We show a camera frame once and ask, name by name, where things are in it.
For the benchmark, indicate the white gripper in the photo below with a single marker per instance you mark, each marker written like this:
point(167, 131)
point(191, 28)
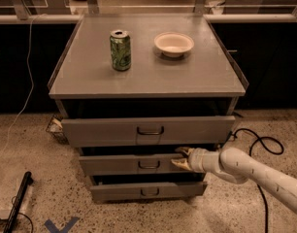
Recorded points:
point(196, 159)

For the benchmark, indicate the grey drawer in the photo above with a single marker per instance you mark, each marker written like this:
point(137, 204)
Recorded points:
point(136, 191)
point(130, 164)
point(145, 131)

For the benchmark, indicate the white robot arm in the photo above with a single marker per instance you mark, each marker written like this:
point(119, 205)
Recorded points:
point(235, 166)

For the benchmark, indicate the grey top drawer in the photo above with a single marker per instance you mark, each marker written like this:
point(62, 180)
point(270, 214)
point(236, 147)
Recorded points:
point(145, 131)

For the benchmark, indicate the grey bottom drawer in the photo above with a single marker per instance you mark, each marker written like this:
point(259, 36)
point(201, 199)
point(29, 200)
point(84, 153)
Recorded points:
point(136, 191)

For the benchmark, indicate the grey drawer cabinet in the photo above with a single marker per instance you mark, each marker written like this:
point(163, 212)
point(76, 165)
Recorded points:
point(201, 83)

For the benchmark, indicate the white bowl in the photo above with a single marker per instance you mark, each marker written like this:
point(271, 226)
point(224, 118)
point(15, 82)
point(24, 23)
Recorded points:
point(173, 44)

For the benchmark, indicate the green soda can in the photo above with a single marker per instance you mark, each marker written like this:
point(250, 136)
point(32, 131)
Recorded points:
point(120, 50)

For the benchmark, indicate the black bar on floor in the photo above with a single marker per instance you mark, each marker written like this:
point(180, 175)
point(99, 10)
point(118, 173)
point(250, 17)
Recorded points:
point(26, 181)

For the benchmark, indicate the wire basket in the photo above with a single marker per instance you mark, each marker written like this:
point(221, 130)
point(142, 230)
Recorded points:
point(55, 129)

